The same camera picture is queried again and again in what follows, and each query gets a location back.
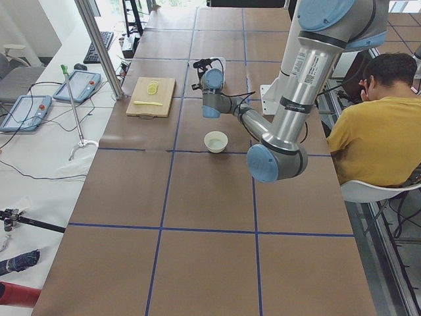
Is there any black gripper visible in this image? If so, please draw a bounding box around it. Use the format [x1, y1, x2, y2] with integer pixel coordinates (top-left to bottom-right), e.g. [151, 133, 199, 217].
[191, 59, 211, 90]

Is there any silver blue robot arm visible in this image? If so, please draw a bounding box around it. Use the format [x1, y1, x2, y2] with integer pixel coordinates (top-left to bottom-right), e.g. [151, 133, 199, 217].
[192, 1, 389, 182]

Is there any bamboo cutting board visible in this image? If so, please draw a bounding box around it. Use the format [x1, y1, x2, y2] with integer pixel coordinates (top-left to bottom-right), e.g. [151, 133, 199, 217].
[126, 77, 176, 118]

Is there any yellow plastic knife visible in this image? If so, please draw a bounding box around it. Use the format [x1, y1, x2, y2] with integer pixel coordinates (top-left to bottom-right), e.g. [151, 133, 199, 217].
[133, 101, 163, 106]

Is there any white ceramic bowl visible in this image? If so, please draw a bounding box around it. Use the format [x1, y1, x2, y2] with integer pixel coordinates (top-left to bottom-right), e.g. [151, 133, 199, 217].
[203, 131, 228, 153]

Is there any black keyboard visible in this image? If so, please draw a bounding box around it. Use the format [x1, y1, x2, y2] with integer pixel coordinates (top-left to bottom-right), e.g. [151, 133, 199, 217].
[83, 31, 114, 65]

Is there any blue teach pendant far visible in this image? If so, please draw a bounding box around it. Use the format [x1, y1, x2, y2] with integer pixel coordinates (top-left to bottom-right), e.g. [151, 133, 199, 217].
[53, 70, 101, 103]

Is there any blue teach pendant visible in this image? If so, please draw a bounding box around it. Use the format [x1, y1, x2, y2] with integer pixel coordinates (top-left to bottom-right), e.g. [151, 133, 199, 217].
[1, 95, 52, 132]
[53, 70, 101, 103]

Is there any black computer mouse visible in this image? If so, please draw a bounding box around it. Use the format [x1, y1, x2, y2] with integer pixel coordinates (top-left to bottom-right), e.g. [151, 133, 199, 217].
[74, 63, 87, 70]

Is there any blue teach pendant near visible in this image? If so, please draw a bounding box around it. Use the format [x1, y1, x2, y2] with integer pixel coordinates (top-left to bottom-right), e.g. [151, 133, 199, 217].
[1, 95, 52, 132]

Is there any grey office chair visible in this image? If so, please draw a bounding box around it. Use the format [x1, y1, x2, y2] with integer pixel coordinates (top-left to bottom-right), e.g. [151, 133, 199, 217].
[1, 44, 45, 105]

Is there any person in yellow shirt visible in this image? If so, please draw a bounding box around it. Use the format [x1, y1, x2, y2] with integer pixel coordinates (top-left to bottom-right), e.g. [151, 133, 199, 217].
[327, 53, 420, 187]

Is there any white chair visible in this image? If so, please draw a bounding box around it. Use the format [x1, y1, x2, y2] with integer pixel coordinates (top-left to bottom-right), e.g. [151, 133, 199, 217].
[339, 180, 421, 231]

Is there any black tripod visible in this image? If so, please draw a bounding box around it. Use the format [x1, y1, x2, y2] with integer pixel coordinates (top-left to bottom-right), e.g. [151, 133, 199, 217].
[1, 209, 66, 233]

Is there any red cylinder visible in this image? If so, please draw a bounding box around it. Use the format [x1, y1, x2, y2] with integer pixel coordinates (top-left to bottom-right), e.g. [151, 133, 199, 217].
[1, 282, 41, 308]

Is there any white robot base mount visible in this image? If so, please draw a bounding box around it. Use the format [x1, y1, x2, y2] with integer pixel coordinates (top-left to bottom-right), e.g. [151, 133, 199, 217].
[260, 84, 279, 115]

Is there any aluminium frame post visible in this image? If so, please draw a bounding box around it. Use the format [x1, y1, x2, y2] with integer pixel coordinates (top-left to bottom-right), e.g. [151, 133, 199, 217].
[74, 0, 124, 100]

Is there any grabber stick green handle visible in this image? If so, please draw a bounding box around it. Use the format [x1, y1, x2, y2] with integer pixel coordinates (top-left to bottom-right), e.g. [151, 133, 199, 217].
[61, 65, 99, 161]

